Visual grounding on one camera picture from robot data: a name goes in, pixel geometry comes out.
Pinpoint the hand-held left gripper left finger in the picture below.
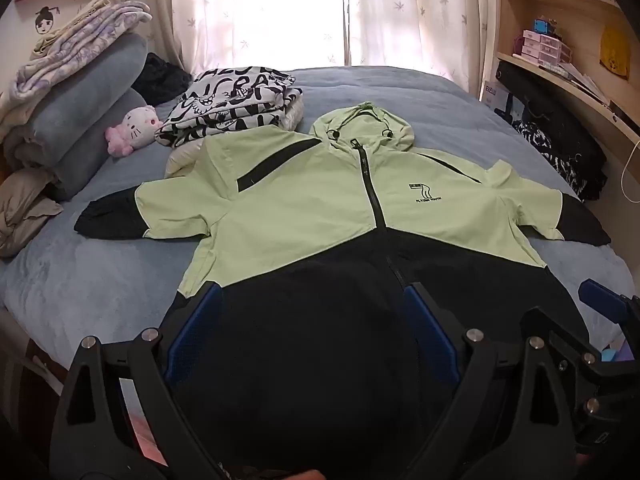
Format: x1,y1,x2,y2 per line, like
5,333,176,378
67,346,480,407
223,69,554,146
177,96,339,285
50,282,226,480

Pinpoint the white leaf-print curtain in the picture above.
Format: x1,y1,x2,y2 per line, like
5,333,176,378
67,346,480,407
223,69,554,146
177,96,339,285
345,0,501,93
110,0,346,78

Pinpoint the pink and white cat plush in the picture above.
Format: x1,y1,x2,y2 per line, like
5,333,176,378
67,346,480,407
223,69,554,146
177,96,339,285
104,105,166,158

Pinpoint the cartoon face wall sticker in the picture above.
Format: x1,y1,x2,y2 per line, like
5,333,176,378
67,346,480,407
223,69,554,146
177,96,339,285
32,5,61,36

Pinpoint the black garment under shelf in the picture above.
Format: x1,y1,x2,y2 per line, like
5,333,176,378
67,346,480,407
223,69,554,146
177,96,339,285
495,60,608,201

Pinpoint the wooden bookshelf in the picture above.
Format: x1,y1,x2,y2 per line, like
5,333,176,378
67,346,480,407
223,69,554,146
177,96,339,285
480,0,640,221

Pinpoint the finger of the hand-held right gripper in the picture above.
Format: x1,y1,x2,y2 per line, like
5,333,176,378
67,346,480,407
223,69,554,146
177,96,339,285
520,309,621,411
579,279,640,331

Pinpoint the white folded garment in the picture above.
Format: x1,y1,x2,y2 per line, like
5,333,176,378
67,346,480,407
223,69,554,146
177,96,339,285
164,97,306,178

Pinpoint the black and white printed garment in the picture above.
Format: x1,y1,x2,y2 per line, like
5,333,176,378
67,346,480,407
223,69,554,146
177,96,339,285
154,66,304,148

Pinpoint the white printed box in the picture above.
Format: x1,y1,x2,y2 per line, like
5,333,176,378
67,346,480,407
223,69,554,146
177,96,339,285
481,80,511,111

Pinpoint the green and black hooded jacket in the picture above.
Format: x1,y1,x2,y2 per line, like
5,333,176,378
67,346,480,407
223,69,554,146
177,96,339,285
74,101,613,480

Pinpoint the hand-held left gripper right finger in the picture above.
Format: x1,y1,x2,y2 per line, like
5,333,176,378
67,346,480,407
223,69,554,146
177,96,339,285
402,284,581,480

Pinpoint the blue bed cover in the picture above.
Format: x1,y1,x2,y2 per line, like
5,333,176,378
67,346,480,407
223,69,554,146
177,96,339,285
0,66,636,366

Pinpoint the black crumpled cloth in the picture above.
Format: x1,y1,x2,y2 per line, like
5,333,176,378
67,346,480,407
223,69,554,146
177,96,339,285
131,52,193,106

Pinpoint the cream folded cloth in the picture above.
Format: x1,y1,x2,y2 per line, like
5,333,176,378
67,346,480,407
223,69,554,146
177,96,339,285
30,0,111,58

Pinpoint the white cable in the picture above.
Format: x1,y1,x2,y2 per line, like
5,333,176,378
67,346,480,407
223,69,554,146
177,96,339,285
620,140,640,201

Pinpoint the purple floral quilt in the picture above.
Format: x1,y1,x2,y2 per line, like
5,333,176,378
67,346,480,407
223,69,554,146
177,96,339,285
0,1,152,133

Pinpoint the pile of papers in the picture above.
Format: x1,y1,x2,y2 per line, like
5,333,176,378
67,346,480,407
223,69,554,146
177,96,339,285
560,62,611,106

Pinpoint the stack of pink boxes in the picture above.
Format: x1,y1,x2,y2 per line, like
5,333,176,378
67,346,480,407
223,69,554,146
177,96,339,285
520,29,571,66

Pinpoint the grey folded blanket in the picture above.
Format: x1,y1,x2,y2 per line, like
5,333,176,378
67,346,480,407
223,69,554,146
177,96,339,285
2,34,151,201

